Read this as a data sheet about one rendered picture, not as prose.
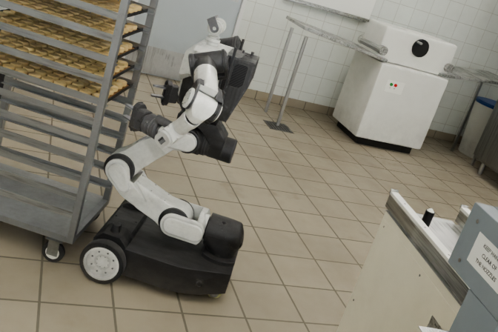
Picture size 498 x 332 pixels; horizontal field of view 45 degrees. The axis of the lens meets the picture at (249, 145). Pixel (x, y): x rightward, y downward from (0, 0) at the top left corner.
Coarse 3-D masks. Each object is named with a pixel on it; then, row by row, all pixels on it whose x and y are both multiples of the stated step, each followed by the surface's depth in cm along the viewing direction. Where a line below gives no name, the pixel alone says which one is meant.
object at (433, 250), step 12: (396, 192) 215; (396, 204) 208; (396, 216) 207; (408, 216) 199; (408, 228) 197; (420, 228) 190; (420, 240) 189; (432, 240) 183; (432, 252) 182; (444, 252) 176; (432, 264) 180; (444, 264) 174; (444, 276) 173; (456, 276) 168; (456, 288) 166; (468, 288) 162
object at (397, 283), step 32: (384, 224) 212; (448, 224) 218; (384, 256) 206; (416, 256) 187; (384, 288) 202; (416, 288) 183; (448, 288) 169; (352, 320) 218; (384, 320) 197; (416, 320) 180; (448, 320) 165
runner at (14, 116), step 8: (0, 112) 255; (8, 112) 255; (16, 120) 255; (24, 120) 255; (32, 120) 255; (40, 128) 255; (48, 128) 255; (56, 128) 254; (72, 136) 255; (80, 136) 254
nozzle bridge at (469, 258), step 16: (480, 208) 132; (496, 208) 135; (480, 224) 131; (496, 224) 126; (464, 240) 135; (480, 240) 130; (496, 240) 125; (464, 256) 134; (480, 256) 129; (496, 256) 124; (464, 272) 133; (480, 272) 127; (496, 272) 123; (480, 288) 126; (496, 288) 122; (464, 304) 130; (480, 304) 125; (496, 304) 121; (464, 320) 129; (480, 320) 124; (496, 320) 120
